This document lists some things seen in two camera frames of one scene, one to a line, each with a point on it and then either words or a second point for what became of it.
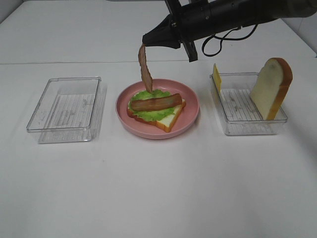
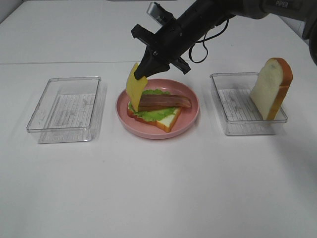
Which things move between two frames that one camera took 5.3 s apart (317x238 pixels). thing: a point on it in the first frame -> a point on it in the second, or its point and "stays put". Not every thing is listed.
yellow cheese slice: (217, 79) -> (134, 87)
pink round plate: (185, 119) stays put
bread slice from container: (271, 87) stays put
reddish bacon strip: (145, 74) -> (164, 100)
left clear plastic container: (67, 110) stays put
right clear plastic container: (239, 113) stays put
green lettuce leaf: (154, 115) stays put
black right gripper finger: (165, 32) -> (157, 65)
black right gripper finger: (166, 38) -> (149, 65)
